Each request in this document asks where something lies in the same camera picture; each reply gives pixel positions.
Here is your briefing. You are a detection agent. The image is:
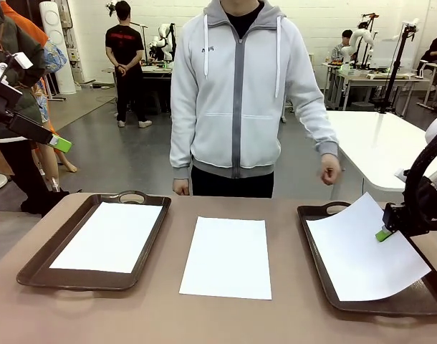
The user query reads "white A4 paper stack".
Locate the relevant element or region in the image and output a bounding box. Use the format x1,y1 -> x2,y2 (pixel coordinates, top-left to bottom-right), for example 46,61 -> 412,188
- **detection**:
178,216 -> 273,301

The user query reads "black camera tripod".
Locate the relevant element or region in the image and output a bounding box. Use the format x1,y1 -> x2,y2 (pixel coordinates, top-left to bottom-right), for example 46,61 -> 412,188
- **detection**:
378,18 -> 421,115

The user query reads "white side table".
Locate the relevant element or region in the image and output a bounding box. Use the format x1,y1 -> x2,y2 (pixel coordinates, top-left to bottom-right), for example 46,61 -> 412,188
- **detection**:
325,110 -> 437,194

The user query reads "man in black T-shirt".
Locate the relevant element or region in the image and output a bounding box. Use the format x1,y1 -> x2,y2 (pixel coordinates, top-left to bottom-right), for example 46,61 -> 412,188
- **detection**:
105,0 -> 153,129

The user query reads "white box on left wrist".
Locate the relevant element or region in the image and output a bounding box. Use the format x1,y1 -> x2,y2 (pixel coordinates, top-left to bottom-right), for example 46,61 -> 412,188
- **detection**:
11,52 -> 34,70

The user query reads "white A4 paper sheet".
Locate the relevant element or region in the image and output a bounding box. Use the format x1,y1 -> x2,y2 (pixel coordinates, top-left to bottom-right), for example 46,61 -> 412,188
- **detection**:
48,201 -> 164,274
305,191 -> 432,303

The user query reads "person in dark green jacket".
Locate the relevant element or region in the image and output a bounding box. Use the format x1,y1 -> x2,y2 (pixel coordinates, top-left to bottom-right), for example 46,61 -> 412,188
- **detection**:
0,0 -> 71,218

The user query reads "person's right forearm grey sleeve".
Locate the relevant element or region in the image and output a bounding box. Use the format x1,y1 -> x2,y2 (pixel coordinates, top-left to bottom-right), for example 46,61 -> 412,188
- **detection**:
169,118 -> 194,180

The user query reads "black corrugated cable sleeve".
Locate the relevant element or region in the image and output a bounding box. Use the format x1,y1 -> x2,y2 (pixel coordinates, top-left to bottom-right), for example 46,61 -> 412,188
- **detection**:
400,121 -> 437,238

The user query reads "white tower air conditioner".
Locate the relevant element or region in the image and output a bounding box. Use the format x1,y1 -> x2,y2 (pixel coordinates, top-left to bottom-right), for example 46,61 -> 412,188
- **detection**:
38,0 -> 78,95

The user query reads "background white desk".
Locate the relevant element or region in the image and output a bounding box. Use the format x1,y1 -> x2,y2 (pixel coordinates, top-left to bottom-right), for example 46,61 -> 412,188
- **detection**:
325,70 -> 431,112

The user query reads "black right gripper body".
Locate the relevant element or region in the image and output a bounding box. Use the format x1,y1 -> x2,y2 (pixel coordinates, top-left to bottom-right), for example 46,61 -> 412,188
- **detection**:
411,181 -> 437,226

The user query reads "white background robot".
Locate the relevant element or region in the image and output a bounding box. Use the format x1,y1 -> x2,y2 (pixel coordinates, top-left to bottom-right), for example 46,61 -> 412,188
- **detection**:
148,23 -> 176,62

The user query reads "person in orange clothes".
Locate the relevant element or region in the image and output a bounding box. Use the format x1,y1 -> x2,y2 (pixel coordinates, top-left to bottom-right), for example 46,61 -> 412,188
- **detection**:
0,0 -> 78,173

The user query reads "brown plastic serving tray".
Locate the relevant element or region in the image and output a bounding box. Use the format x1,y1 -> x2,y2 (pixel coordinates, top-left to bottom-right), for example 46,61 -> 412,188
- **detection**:
297,201 -> 437,317
16,190 -> 172,292

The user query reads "seated person in plaid shirt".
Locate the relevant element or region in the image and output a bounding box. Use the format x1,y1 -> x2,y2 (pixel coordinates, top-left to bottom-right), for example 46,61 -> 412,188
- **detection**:
332,29 -> 355,64

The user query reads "person in light grey hoodie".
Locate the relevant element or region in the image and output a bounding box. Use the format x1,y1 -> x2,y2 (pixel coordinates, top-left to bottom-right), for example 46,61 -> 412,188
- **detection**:
169,0 -> 340,199

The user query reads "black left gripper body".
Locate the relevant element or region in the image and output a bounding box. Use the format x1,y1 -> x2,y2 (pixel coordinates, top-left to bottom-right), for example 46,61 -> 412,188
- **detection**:
0,84 -> 23,128

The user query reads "background workbench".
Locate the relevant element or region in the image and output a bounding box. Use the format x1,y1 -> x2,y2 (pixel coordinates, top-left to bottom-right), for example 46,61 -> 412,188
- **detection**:
112,64 -> 175,115

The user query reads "person's right hand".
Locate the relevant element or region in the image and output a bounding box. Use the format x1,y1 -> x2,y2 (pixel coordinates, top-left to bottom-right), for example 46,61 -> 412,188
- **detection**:
172,178 -> 190,196

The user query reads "person's left hand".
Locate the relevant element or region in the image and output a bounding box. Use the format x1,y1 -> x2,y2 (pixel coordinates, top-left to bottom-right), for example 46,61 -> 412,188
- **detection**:
317,155 -> 343,186

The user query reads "person's left forearm grey sleeve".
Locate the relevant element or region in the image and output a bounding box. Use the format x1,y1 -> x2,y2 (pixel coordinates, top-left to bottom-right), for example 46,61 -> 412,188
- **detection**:
300,118 -> 340,158

